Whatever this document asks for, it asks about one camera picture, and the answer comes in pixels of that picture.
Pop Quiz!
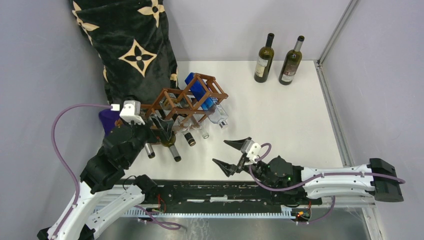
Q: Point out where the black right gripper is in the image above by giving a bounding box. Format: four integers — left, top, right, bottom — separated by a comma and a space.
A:
212, 137, 275, 188

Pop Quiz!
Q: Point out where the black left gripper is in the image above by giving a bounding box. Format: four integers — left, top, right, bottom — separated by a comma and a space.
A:
123, 112, 174, 166

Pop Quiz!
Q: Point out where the brown wooden wine rack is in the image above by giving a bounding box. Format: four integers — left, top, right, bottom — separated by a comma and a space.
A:
114, 72, 229, 133

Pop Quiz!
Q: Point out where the tall clear glass bottle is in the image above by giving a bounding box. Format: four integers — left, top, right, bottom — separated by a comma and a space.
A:
177, 115, 210, 139

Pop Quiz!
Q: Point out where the blue square vodka bottle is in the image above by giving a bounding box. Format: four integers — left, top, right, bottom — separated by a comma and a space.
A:
190, 80, 229, 129

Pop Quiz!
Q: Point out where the green wine bottle black cap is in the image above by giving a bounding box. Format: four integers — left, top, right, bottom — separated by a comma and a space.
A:
254, 33, 275, 83

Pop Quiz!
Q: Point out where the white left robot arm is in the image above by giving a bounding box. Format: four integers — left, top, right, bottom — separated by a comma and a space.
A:
37, 121, 158, 240

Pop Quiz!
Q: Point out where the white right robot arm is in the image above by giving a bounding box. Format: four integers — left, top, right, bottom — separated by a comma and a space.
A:
212, 137, 405, 204

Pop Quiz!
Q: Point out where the green wine bottle grey cap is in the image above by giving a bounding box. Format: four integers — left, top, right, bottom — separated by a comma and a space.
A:
278, 35, 305, 86

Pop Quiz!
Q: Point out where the purple cloth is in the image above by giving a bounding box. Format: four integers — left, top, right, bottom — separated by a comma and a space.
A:
98, 109, 120, 137

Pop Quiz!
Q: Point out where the black floral plush blanket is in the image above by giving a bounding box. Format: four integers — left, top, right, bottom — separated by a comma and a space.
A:
69, 0, 179, 104

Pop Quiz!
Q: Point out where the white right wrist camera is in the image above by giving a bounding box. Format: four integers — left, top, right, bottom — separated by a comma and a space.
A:
241, 139, 262, 164

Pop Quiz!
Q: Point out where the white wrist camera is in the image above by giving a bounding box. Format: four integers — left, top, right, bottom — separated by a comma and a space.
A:
119, 100, 146, 125
241, 139, 262, 164

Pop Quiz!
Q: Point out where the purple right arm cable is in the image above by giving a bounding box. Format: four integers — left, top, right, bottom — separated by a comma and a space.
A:
248, 143, 406, 224

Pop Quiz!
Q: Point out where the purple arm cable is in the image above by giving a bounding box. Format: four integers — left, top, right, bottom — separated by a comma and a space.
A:
50, 103, 182, 239
248, 143, 406, 224

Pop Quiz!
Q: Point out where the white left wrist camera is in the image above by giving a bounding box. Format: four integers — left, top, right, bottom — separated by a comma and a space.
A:
119, 100, 146, 125

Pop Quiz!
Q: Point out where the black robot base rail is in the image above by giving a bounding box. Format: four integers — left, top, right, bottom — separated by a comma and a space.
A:
143, 179, 323, 214

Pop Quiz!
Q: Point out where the grey slotted cable duct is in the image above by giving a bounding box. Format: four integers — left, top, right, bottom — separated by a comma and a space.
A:
94, 205, 311, 220

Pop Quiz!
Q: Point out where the grey aluminium wall rail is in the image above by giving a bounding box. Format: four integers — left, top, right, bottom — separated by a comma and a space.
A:
316, 0, 360, 67

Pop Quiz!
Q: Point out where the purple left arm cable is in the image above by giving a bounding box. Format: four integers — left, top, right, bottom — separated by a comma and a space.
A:
50, 103, 182, 239

